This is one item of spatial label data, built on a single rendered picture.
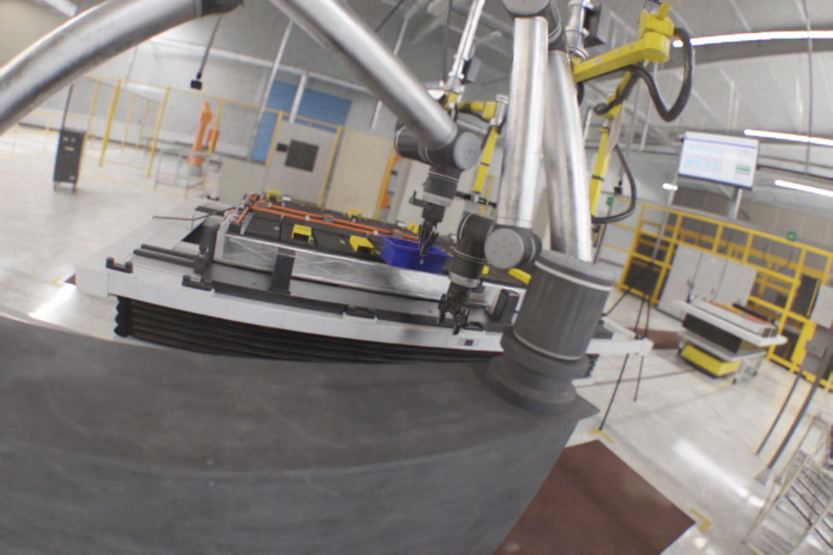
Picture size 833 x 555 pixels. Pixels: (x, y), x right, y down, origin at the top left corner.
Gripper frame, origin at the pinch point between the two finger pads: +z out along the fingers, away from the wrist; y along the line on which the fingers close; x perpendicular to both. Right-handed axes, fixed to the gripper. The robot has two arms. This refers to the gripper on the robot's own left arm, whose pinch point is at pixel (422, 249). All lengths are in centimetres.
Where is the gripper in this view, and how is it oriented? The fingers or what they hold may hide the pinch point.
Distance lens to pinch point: 127.3
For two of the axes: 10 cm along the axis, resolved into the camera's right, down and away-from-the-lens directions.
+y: -3.4, -2.4, 9.1
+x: -9.0, -1.9, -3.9
